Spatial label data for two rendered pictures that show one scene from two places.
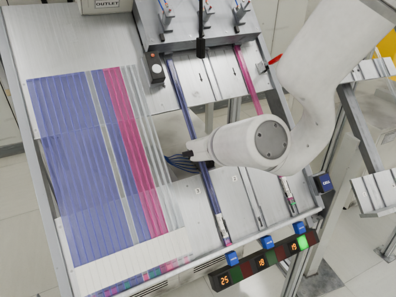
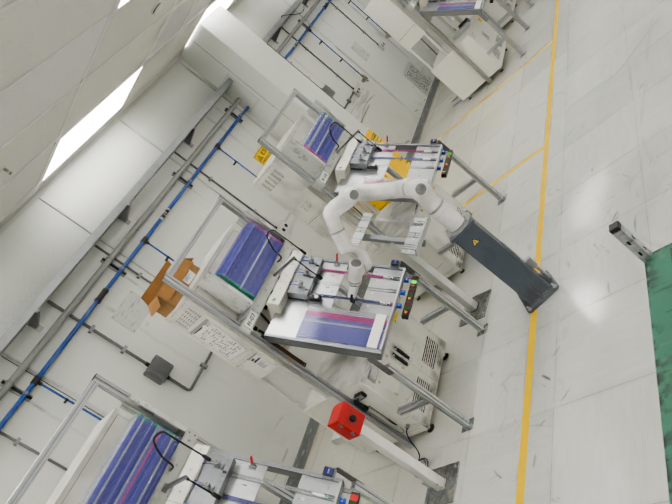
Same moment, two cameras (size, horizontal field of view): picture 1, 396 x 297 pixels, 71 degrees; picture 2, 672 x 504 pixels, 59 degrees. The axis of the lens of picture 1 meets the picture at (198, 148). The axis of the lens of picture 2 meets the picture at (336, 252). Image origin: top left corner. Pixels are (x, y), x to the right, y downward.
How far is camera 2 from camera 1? 3.03 m
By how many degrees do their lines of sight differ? 27
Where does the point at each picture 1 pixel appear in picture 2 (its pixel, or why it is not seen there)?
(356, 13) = (339, 235)
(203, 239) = (386, 311)
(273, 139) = (356, 262)
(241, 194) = (380, 293)
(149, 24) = (299, 291)
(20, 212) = not seen: outside the picture
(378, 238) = not seen: hidden behind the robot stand
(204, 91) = (333, 288)
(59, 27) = (282, 321)
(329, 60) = (344, 242)
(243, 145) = (353, 269)
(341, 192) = (418, 261)
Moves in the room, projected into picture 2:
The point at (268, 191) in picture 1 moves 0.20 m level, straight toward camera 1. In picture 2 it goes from (385, 284) to (395, 290)
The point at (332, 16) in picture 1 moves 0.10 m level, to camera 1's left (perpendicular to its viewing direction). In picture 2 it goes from (337, 238) to (328, 252)
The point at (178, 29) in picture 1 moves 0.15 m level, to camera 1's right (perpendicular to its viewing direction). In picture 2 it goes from (306, 283) to (318, 264)
